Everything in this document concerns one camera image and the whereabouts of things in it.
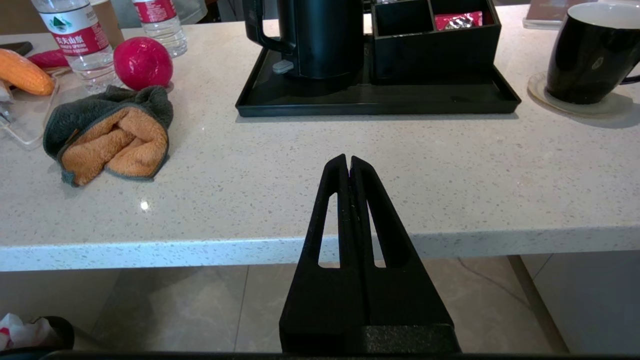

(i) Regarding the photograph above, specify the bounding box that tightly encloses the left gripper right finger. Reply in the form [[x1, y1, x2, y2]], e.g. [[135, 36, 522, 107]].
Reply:
[[351, 156, 461, 354]]

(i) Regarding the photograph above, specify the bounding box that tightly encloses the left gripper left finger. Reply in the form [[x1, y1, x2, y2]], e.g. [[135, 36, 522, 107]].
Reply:
[[279, 154, 362, 352]]

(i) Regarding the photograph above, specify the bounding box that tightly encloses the black electric kettle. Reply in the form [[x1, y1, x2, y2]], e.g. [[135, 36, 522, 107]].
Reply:
[[242, 0, 365, 82]]

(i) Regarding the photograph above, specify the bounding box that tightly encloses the white counter cabinet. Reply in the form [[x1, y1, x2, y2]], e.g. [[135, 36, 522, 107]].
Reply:
[[508, 250, 640, 354]]

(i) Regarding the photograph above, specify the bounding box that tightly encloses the black serving tray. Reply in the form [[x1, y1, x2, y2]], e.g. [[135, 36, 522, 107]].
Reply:
[[235, 35, 522, 118]]

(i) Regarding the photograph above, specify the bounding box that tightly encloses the black compartment organizer box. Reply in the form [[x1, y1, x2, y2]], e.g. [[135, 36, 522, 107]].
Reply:
[[371, 0, 502, 84]]

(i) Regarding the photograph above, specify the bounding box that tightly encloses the grey and orange cloth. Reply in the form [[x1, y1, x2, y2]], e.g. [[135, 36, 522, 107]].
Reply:
[[43, 85, 174, 187]]

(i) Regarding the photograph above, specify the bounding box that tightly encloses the black waste bin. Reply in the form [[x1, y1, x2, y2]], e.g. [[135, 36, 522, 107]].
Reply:
[[0, 315, 76, 354]]

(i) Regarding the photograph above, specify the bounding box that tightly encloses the red sachet packet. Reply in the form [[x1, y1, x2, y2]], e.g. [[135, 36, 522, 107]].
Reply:
[[435, 11, 484, 31]]

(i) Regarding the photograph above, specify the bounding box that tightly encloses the beige coaster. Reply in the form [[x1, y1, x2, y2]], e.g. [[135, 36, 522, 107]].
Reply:
[[527, 71, 635, 118]]

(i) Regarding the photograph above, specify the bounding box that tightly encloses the red toy tomato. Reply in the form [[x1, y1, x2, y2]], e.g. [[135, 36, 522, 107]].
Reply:
[[113, 36, 174, 92]]

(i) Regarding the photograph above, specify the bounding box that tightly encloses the crumpled white tissue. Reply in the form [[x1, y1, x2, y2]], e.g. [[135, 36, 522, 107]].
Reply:
[[0, 312, 56, 351]]

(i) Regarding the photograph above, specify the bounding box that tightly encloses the black mug white inside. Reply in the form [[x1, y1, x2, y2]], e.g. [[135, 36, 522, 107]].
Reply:
[[546, 1, 640, 105]]

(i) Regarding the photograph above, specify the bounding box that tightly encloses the person in grey t-shirt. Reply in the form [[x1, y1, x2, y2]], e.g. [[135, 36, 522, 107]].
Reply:
[[111, 0, 209, 30]]

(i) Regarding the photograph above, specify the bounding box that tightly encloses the water bottle red cap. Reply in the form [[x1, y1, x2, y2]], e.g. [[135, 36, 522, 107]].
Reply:
[[31, 0, 120, 94], [131, 0, 188, 59]]

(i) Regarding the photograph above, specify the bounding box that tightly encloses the clear acrylic tray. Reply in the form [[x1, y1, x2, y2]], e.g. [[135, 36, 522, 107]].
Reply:
[[0, 75, 61, 151]]

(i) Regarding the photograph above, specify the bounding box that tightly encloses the brown paper cup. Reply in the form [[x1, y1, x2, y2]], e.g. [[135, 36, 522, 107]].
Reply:
[[90, 0, 125, 49]]

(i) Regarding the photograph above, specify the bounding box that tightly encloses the red toy chili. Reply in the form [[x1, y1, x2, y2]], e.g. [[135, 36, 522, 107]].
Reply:
[[26, 48, 71, 69]]

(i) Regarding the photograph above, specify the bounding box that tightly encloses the orange fruit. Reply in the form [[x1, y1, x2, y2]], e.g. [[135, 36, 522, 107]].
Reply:
[[0, 48, 56, 97]]

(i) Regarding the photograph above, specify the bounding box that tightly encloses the black phone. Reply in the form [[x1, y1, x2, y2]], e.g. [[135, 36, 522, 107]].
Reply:
[[0, 41, 34, 57]]

